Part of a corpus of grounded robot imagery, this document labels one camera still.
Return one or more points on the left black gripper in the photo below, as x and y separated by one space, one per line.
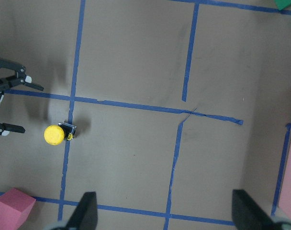
18 78

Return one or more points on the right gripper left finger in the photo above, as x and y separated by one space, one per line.
85 215

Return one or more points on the yellow push button switch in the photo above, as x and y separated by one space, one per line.
56 134

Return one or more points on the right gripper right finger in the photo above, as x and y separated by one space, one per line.
247 214

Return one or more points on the green cube bottom left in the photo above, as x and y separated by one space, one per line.
282 4

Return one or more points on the pink cube centre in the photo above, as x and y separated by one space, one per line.
15 207

